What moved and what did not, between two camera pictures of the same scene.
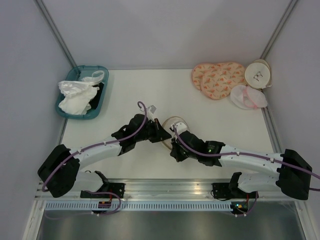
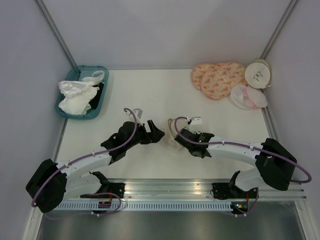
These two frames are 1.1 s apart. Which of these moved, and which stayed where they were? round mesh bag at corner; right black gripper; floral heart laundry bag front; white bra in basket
Moved: right black gripper
Stayed: round mesh bag at corner; white bra in basket; floral heart laundry bag front
